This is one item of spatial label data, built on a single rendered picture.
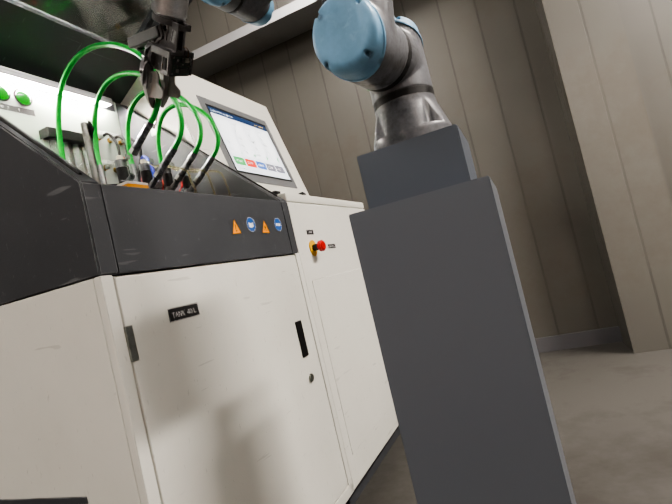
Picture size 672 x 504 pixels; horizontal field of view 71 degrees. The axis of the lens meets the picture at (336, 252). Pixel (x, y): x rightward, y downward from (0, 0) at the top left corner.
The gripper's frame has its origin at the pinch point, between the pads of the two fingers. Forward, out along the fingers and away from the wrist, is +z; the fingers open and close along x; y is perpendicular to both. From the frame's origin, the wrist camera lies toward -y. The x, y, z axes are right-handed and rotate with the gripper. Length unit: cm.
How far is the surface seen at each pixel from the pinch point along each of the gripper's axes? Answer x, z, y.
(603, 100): 188, -21, 85
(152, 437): -43, 33, 56
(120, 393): -45, 27, 49
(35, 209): -39.6, 9.6, 18.7
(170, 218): -19.9, 11.3, 30.1
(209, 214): -7.6, 14.5, 29.1
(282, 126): 182, 62, -87
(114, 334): -42, 19, 44
